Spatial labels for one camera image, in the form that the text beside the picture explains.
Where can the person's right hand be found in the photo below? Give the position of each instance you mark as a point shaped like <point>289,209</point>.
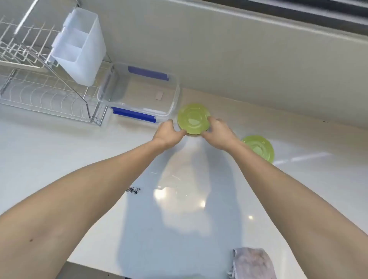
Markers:
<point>220,135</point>

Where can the person's left hand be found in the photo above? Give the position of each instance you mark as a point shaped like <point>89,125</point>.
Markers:
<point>165,136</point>

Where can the green plate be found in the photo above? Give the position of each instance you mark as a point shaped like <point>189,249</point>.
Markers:
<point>192,118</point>
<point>260,148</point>

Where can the clear container with blue clips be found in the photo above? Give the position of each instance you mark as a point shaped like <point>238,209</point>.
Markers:
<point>138,92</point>

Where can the pinkish grey cleaning cloth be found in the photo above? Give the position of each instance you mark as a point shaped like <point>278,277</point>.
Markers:
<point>250,264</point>

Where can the person's right forearm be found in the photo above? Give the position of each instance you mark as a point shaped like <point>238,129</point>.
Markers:
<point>287,201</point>

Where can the person's left forearm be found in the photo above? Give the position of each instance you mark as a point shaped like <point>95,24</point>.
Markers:
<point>72,201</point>

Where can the white countertop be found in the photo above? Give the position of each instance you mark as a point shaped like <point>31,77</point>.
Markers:
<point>57,149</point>

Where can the dark crumbs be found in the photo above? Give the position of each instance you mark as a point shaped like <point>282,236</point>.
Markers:
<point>132,190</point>

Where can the white plastic cutlery holder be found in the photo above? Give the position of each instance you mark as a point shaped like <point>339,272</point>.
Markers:
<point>83,51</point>

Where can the dark window frame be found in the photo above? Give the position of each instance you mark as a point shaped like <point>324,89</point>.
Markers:
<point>316,11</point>

